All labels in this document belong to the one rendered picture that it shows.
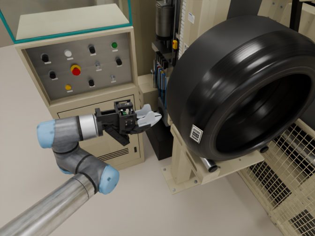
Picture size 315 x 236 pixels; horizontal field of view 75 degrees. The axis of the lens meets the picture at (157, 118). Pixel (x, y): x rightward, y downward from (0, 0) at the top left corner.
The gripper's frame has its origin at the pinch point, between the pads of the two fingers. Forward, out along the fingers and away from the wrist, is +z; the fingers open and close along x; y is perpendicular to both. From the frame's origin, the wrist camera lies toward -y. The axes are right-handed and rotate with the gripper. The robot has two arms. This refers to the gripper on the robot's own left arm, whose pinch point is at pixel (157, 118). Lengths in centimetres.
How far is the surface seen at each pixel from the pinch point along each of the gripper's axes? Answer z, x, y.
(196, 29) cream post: 25.7, 27.5, 17.9
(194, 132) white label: 9.5, -9.2, -0.5
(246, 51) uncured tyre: 21.9, -4.8, 24.7
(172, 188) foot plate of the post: 36, 23, -116
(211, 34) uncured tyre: 19.9, 10.0, 23.4
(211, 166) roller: 24.2, -10.4, -25.7
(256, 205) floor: 95, -15, -110
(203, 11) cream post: 25.9, 25.9, 24.9
